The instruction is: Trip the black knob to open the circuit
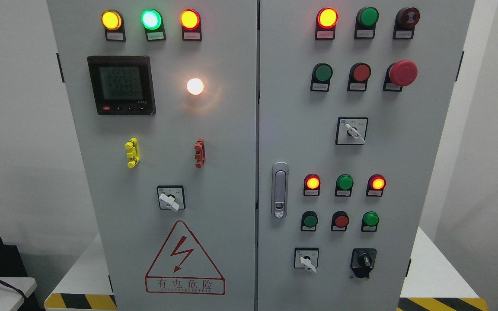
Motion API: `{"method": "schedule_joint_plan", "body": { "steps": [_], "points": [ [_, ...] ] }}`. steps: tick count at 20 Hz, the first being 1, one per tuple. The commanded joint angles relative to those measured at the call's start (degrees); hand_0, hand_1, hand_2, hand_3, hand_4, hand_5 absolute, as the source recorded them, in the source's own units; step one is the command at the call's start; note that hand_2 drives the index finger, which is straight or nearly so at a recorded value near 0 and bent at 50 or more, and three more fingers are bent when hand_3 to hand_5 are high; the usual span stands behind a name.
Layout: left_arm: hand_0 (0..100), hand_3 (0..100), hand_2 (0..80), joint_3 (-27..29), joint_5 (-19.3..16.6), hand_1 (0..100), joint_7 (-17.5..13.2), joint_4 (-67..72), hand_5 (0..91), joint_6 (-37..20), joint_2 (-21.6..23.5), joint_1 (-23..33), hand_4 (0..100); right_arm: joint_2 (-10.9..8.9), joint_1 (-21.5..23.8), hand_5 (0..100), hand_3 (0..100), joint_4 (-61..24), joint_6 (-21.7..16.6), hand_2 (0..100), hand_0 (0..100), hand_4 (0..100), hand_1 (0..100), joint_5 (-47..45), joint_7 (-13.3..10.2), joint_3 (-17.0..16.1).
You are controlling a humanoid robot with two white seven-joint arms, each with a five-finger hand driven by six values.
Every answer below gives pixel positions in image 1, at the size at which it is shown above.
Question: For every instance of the silver door latch handle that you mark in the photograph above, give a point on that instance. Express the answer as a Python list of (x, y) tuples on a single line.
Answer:
[(279, 189)]

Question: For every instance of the left door rotary selector switch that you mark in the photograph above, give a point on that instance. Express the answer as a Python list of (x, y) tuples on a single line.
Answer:
[(171, 197)]

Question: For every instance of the yellow indicator light top left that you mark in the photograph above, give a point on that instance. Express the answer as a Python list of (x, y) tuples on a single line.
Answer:
[(113, 25)]

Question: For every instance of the white platform with hazard stripes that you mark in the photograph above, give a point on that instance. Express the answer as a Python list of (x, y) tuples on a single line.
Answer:
[(432, 283)]

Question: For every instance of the red push button lower centre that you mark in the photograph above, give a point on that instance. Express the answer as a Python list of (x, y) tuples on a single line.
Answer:
[(340, 221)]

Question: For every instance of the green push button upper row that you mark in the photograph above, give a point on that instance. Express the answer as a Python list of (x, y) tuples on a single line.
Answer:
[(321, 77)]

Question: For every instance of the green lit indicator light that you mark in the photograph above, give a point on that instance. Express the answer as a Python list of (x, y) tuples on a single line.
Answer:
[(153, 25)]

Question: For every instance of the red high voltage warning sticker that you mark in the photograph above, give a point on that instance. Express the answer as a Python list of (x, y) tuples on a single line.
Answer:
[(182, 266)]

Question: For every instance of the green push button lower left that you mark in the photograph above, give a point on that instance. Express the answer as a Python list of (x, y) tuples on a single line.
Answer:
[(309, 221)]

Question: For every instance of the green light middle centre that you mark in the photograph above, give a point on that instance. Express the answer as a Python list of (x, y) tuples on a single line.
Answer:
[(344, 186)]

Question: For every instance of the black digital power meter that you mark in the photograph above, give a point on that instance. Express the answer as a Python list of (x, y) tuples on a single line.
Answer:
[(122, 85)]

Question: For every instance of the lower white rotary selector switch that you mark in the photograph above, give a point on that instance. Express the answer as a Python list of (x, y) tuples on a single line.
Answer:
[(306, 259)]

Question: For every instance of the red terminal connector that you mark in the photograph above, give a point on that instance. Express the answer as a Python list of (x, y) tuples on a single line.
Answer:
[(200, 155)]

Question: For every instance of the dark red buzzer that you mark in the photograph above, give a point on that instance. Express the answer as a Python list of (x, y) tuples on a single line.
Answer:
[(405, 22)]

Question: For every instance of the white side table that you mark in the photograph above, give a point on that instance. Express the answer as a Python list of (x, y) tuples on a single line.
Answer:
[(11, 300)]

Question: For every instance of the red lit indicator light left door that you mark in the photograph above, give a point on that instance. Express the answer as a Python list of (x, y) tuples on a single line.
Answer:
[(190, 21)]

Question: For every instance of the red light middle right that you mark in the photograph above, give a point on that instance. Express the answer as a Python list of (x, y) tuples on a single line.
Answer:
[(375, 186)]

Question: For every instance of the red emergency stop mushroom button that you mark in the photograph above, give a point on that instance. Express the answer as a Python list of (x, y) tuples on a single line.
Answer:
[(400, 74)]

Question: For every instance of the red lit light middle left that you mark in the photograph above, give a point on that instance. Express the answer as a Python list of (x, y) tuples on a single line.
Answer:
[(311, 185)]

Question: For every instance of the yellow terminal connector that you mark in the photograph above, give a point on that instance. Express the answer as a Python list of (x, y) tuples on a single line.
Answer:
[(132, 152)]

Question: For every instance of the green light lower right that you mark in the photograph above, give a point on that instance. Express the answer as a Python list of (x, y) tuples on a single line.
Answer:
[(370, 222)]

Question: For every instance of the grey electrical control cabinet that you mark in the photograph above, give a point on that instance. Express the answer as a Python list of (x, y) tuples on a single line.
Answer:
[(256, 59)]

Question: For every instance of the upper right rotary selector switch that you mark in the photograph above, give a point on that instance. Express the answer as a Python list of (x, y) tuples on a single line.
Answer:
[(351, 131)]

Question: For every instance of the red lit light top right door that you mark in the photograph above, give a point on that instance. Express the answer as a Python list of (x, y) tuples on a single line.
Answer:
[(326, 21)]

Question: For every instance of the red push button upper row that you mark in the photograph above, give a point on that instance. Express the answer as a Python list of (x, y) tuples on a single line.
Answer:
[(358, 77)]

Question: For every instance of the black rotary knob switch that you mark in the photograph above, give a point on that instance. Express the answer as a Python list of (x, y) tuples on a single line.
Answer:
[(363, 261)]

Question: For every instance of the white lit indicator lamp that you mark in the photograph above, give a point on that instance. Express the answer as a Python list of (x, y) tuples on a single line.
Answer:
[(195, 86)]

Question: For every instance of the green unlit light top row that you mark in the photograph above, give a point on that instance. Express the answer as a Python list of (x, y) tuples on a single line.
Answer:
[(365, 24)]

